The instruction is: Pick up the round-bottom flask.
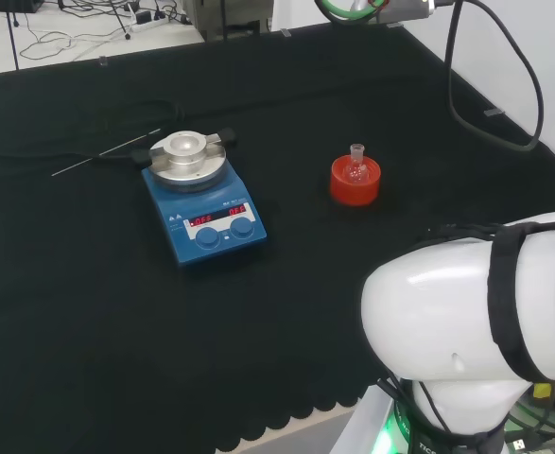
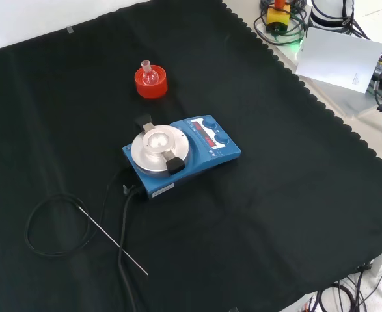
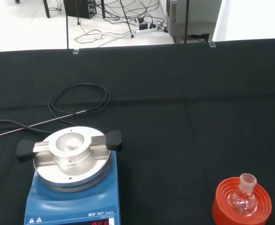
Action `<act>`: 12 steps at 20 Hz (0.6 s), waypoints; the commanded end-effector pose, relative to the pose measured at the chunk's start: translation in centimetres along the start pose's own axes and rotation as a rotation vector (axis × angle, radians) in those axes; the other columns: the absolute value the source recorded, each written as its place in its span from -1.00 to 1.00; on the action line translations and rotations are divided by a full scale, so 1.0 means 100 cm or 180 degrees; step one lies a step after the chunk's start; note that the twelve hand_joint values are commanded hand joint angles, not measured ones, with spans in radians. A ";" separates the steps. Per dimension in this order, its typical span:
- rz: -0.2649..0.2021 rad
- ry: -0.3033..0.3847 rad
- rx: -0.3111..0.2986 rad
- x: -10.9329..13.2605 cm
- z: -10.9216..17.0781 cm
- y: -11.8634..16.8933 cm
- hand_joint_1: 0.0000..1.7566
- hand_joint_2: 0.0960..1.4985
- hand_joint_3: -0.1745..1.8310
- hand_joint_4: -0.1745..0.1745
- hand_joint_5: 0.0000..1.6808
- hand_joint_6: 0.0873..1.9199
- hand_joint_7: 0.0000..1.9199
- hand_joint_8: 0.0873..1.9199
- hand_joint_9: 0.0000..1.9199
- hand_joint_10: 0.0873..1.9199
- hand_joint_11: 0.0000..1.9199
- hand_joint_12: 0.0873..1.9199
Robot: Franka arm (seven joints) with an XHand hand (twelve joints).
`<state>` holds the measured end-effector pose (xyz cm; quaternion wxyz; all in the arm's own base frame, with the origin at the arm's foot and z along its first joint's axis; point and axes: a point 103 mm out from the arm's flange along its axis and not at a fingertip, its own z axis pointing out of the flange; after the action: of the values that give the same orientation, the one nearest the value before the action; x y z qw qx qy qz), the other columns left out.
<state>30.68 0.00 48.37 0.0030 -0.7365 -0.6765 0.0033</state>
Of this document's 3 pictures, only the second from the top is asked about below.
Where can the grey tape strip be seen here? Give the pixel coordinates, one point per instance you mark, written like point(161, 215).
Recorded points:
point(70, 30)

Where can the clear glass round-bottom flask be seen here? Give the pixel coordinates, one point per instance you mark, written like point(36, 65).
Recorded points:
point(150, 78)

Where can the black bench cloth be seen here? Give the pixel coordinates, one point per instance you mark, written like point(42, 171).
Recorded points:
point(275, 201)

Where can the grey base plate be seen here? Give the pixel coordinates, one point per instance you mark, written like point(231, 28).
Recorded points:
point(350, 100)

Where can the pale board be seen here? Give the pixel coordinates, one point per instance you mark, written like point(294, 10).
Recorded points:
point(337, 58)

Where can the yellow stop button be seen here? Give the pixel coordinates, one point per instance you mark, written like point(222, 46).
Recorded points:
point(278, 16)

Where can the heater with blue base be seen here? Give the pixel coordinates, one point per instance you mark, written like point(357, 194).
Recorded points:
point(197, 156)

